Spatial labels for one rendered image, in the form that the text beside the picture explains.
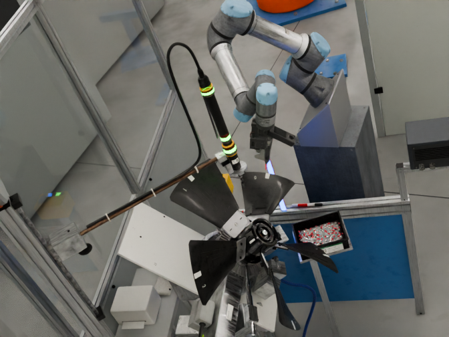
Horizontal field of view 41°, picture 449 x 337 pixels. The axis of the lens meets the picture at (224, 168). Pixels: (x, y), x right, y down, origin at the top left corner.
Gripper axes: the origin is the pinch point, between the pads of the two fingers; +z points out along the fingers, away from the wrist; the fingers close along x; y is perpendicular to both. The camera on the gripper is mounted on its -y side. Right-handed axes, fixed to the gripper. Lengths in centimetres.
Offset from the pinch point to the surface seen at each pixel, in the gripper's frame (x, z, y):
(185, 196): 27.0, -2.3, 27.4
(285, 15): -348, 132, 21
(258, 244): 38.1, 5.3, -1.8
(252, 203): 14.2, 10.4, 4.0
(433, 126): -14, -15, -61
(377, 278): -15, 84, -57
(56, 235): 60, -12, 62
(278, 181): 0.9, 9.6, -5.0
